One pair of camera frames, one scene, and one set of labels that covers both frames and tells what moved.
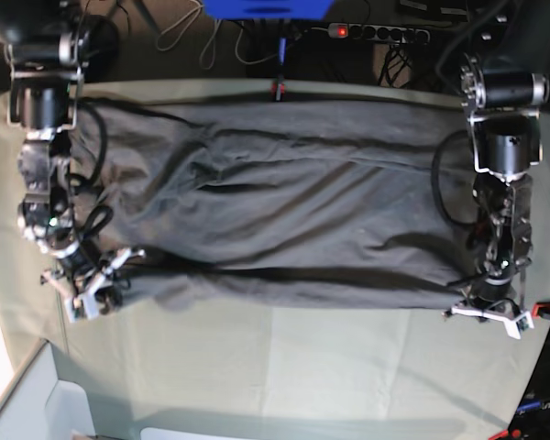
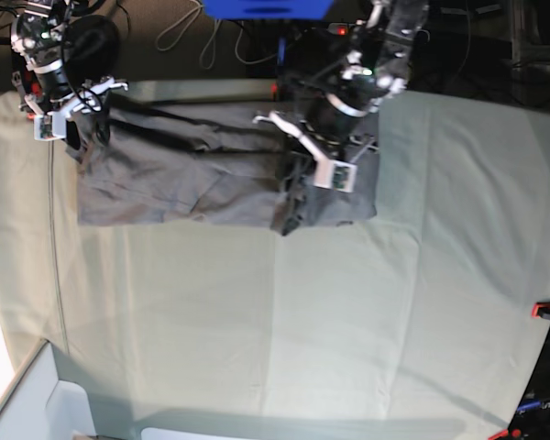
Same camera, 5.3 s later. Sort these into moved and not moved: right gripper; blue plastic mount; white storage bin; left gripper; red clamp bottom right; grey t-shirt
Moved: left gripper; right gripper; grey t-shirt
Not moved: red clamp bottom right; blue plastic mount; white storage bin
